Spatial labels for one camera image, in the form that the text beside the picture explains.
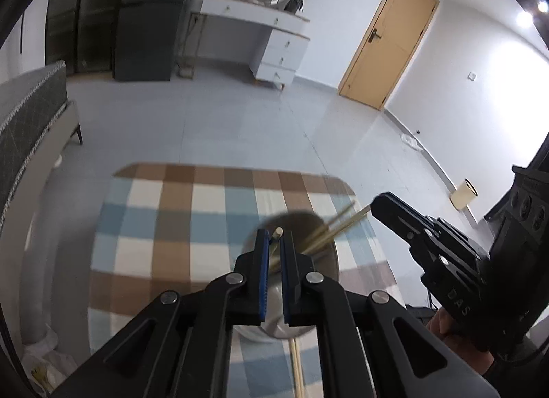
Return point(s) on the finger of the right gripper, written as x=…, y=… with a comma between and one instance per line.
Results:
x=453, y=264

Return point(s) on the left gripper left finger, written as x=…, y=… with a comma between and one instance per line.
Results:
x=179, y=345

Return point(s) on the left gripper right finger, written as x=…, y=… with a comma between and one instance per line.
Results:
x=370, y=346

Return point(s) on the person's right hand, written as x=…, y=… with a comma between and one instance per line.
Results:
x=443, y=327

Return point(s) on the beige waste bin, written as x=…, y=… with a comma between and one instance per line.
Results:
x=463, y=195

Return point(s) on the checkered table cloth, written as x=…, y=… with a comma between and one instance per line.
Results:
x=170, y=226

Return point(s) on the grey utensil holder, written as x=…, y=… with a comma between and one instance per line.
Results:
x=284, y=297

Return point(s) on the white paper on floor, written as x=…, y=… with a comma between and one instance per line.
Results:
x=411, y=142

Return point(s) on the white plastic bag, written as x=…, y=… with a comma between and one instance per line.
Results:
x=46, y=367

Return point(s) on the yellow wooden door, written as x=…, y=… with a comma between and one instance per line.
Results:
x=389, y=43

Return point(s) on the white dressing table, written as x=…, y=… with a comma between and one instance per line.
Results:
x=278, y=50

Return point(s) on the grey mattress bed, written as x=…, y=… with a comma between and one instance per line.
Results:
x=37, y=120

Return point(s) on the black glass cabinet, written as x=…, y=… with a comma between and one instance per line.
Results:
x=82, y=34

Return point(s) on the dark grey refrigerator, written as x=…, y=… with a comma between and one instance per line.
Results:
x=145, y=40

